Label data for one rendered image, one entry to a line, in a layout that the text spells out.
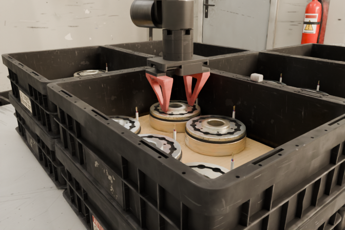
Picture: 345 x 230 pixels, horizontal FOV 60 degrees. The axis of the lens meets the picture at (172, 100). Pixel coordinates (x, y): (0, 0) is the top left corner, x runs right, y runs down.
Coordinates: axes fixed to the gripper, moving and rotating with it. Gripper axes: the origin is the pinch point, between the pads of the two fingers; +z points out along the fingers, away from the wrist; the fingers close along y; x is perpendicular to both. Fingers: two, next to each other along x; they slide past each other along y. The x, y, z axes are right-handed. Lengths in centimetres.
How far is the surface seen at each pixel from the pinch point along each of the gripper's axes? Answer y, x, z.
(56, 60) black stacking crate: 12.0, -47.1, -2.8
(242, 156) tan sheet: -0.8, 16.9, 4.1
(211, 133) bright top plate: 2.3, 12.9, 0.9
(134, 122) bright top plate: 10.3, 1.3, 1.1
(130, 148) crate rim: 20.2, 21.2, -5.4
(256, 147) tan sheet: -5.0, 16.1, 4.1
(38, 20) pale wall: -35, -342, 1
